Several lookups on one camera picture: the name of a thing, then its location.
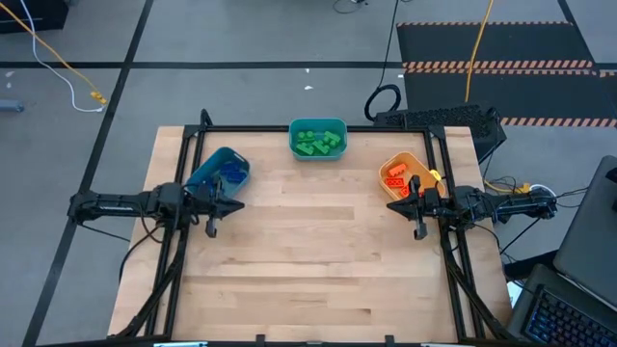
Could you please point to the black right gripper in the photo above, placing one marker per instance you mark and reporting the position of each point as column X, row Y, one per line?
column 429, row 207

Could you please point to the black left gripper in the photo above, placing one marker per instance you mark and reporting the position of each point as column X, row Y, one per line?
column 207, row 209

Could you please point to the orange toy building block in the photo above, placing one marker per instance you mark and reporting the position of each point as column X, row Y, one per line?
column 394, row 182
column 405, row 191
column 397, row 170

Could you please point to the blue toy building block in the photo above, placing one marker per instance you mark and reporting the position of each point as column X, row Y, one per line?
column 237, row 177
column 230, row 168

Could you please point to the green toy building block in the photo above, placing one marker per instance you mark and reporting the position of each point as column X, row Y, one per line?
column 321, row 147
column 306, row 136
column 304, row 149
column 332, row 139

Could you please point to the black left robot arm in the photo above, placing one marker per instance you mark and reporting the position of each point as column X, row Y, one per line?
column 120, row 205

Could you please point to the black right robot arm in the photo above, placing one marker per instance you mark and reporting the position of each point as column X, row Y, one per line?
column 501, row 205

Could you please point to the dark blue plastic bin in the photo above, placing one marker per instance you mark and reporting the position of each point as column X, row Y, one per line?
column 212, row 166

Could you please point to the yellow-orange plastic bin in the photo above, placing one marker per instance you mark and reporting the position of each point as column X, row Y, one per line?
column 419, row 166

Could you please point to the yellow connector plug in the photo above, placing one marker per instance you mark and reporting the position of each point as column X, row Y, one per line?
column 435, row 175

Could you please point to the turquoise plastic bin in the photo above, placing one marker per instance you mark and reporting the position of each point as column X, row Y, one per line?
column 294, row 144

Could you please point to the grey closed laptop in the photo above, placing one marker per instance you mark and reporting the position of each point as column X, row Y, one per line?
column 593, row 231

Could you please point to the black backlit keyboard laptop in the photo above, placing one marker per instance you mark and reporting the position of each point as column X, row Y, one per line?
column 564, row 313

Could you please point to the black hazard-striped floor mat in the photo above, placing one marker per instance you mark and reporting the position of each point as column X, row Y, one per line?
column 506, row 43

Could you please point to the grey cylinder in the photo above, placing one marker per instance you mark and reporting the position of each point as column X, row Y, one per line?
column 10, row 106

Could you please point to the black box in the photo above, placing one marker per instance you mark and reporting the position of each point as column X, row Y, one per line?
column 34, row 14

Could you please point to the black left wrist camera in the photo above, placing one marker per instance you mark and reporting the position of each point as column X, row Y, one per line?
column 205, row 190

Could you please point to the black aluminium table frame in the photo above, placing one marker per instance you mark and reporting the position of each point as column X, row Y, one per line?
column 250, row 128

